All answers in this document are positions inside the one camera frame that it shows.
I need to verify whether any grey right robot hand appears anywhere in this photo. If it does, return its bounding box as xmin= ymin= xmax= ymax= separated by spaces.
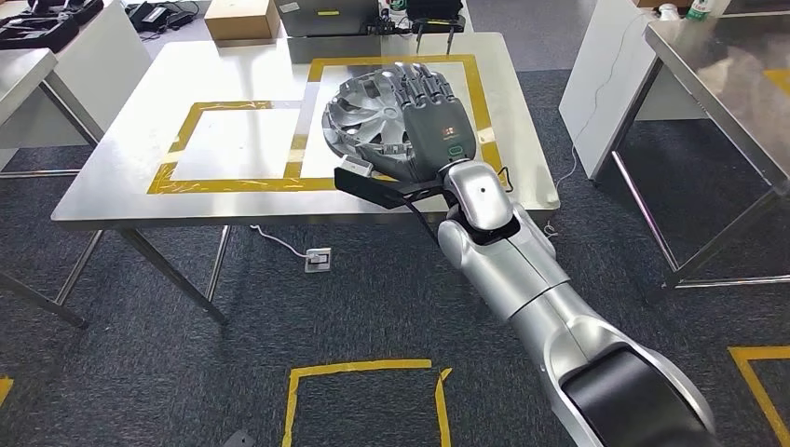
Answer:
xmin=370 ymin=61 xmax=478 ymax=184

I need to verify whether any silver wheel hubcap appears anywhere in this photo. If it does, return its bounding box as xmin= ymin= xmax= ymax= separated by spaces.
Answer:
xmin=320 ymin=69 xmax=415 ymax=170

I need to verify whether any steel workbench table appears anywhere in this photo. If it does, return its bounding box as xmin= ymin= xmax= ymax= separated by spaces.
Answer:
xmin=591 ymin=12 xmax=790 ymax=290
xmin=0 ymin=47 xmax=106 ymax=330
xmin=50 ymin=32 xmax=561 ymax=326

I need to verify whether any black device with legs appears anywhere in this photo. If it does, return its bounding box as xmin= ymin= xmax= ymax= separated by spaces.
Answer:
xmin=403 ymin=0 xmax=467 ymax=56

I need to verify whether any grey metal case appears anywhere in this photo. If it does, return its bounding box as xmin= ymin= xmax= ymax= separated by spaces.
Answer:
xmin=274 ymin=0 xmax=381 ymax=38

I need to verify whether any white partition panel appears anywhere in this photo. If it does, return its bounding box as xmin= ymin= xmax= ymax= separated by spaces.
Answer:
xmin=558 ymin=0 xmax=708 ymax=182
xmin=0 ymin=0 xmax=153 ymax=170

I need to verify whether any white floor socket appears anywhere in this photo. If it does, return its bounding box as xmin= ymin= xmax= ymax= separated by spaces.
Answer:
xmin=304 ymin=248 xmax=333 ymax=274

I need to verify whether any brown cardboard box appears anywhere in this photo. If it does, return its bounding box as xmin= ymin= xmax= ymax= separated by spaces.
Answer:
xmin=203 ymin=0 xmax=282 ymax=43

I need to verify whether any yellow table tape rectangle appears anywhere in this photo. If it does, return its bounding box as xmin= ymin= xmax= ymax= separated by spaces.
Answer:
xmin=762 ymin=67 xmax=790 ymax=97

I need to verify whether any black equipment case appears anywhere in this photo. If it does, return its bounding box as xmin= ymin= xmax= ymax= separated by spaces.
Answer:
xmin=0 ymin=15 xmax=80 ymax=54
xmin=27 ymin=0 xmax=105 ymax=26

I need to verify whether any black camera bracket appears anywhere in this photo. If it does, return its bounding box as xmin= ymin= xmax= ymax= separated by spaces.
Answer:
xmin=333 ymin=166 xmax=458 ymax=211

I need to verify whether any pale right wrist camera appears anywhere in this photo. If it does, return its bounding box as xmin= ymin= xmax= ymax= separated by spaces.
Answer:
xmin=337 ymin=155 xmax=375 ymax=179

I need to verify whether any black camera cable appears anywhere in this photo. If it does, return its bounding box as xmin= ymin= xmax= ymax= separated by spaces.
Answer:
xmin=403 ymin=196 xmax=444 ymax=247

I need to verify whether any white floor cable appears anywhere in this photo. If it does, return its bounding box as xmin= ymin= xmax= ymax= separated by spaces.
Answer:
xmin=250 ymin=224 xmax=310 ymax=259
xmin=542 ymin=12 xmax=631 ymax=238

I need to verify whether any black device with cables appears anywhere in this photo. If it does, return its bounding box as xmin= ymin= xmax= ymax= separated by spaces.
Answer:
xmin=126 ymin=0 xmax=198 ymax=34

